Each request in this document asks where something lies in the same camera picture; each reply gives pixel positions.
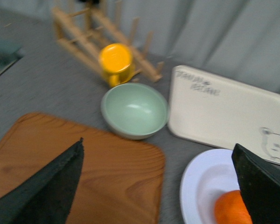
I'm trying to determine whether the light green bowl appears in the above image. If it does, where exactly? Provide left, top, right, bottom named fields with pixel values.
left=101, top=83, right=169, bottom=140

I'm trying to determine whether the grey curtain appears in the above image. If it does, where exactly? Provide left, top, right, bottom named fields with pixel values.
left=0, top=0, right=280, bottom=94

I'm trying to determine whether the wooden cutting board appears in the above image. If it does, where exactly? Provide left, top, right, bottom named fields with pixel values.
left=0, top=112, right=165, bottom=224

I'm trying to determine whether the yellow mug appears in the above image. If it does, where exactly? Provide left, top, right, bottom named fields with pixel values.
left=98, top=43, right=135, bottom=88

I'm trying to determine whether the orange mandarin fruit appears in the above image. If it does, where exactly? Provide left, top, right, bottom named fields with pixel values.
left=213, top=190, right=252, bottom=224

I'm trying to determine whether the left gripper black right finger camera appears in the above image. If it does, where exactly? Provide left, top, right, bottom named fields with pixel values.
left=231, top=144, right=280, bottom=224

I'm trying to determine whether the grey-green dish drainer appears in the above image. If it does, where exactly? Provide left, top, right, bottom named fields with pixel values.
left=0, top=39, right=23, bottom=76

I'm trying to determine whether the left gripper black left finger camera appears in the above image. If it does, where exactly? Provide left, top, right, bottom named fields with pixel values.
left=0, top=139, right=84, bottom=224

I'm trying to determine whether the white round plate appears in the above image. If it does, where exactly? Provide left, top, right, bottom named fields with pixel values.
left=180, top=149, right=239, bottom=224

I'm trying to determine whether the beige bear tray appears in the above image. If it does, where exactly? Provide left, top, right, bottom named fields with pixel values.
left=168, top=65, right=280, bottom=165

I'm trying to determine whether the wooden dish rack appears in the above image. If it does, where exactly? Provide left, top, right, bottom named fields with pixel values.
left=51, top=0, right=164, bottom=82

